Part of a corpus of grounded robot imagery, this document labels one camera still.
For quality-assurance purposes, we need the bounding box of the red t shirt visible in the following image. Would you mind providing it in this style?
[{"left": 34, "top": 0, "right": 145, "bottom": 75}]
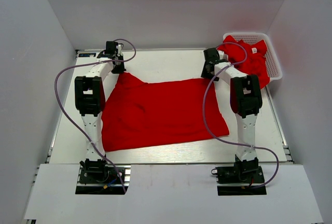
[{"left": 102, "top": 73, "right": 230, "bottom": 152}]

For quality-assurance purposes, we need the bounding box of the red t shirts pile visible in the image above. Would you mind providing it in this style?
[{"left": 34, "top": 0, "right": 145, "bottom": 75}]
[{"left": 217, "top": 35, "right": 270, "bottom": 89}]

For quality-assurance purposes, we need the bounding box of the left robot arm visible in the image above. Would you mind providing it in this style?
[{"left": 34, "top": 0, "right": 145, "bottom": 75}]
[{"left": 74, "top": 41, "right": 126, "bottom": 182}]

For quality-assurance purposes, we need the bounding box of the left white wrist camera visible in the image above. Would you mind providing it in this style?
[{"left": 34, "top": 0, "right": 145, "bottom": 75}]
[{"left": 117, "top": 43, "right": 124, "bottom": 56}]

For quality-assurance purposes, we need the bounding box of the blue table label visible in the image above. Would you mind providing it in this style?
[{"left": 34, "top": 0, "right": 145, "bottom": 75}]
[{"left": 78, "top": 53, "right": 96, "bottom": 57}]

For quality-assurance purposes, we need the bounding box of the white plastic basket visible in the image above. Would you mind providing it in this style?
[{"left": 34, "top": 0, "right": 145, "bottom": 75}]
[{"left": 223, "top": 32, "right": 283, "bottom": 81}]

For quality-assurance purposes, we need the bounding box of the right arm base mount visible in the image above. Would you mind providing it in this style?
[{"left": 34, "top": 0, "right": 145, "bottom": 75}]
[{"left": 211, "top": 166, "right": 267, "bottom": 196}]

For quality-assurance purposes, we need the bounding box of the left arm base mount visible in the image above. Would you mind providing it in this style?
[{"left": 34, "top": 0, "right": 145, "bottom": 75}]
[{"left": 75, "top": 166, "right": 125, "bottom": 195}]

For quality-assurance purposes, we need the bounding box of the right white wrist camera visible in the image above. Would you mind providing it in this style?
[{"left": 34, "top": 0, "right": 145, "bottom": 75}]
[{"left": 218, "top": 50, "right": 228, "bottom": 61}]

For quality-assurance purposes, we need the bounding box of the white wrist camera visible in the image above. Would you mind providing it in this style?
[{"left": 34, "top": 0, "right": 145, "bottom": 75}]
[
  {"left": 218, "top": 50, "right": 228, "bottom": 61},
  {"left": 117, "top": 43, "right": 124, "bottom": 56}
]

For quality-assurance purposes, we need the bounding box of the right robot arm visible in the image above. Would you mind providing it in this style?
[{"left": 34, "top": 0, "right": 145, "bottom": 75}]
[{"left": 201, "top": 48, "right": 262, "bottom": 184}]

